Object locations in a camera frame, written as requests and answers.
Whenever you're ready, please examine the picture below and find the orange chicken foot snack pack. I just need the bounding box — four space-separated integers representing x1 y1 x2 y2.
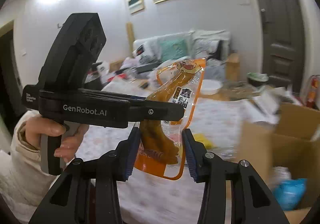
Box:
135 59 206 180

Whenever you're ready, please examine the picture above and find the person's left hand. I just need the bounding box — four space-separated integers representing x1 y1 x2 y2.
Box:
25 117 89 163

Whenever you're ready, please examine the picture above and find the blue snack bag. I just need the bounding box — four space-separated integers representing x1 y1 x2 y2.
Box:
272 178 307 211

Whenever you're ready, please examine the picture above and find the white fleece left sleeve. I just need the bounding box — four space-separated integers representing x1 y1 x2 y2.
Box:
1 111 66 223

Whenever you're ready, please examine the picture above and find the teal cushion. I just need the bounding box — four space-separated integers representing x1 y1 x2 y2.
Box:
158 38 188 62

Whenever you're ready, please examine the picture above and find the brown cardboard box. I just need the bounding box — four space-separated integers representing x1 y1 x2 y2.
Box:
231 103 319 223

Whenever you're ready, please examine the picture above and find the white plastic bowl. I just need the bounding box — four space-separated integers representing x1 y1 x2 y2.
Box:
200 79 223 95

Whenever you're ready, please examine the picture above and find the small wooden cabinet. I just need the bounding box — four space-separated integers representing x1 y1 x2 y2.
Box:
225 53 240 81

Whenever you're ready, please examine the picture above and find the small left landscape painting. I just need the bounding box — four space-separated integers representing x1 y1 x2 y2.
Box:
125 0 146 15

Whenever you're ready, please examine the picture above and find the green lined trash bin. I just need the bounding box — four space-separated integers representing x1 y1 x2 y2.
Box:
247 72 269 87

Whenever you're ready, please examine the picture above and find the red fire extinguisher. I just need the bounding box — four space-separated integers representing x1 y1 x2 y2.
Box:
305 74 319 108

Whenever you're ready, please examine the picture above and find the dark brown door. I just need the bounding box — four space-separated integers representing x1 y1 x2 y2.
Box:
258 0 305 94

